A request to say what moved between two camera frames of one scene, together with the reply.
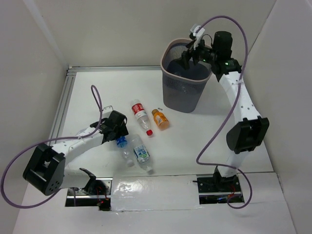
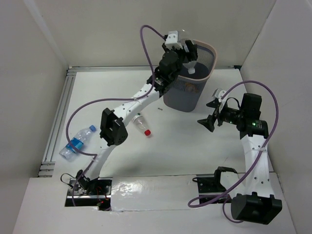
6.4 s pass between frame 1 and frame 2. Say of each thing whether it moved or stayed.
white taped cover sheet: stayed
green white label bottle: moved
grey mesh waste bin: stayed
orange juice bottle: moved
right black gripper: moved
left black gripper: moved
